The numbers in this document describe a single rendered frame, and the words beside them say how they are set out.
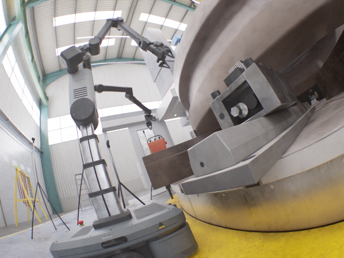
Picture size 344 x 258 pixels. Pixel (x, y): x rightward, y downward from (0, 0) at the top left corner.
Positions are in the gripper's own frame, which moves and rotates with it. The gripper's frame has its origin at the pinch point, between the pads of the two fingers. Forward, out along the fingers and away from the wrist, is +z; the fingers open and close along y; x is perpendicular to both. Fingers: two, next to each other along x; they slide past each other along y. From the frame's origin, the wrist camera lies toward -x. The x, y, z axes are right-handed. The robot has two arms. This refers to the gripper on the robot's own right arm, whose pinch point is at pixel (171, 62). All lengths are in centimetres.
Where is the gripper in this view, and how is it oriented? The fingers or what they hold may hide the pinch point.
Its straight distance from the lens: 103.3
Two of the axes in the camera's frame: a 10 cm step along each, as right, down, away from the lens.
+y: -3.0, 3.9, 8.7
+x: -5.8, 6.5, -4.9
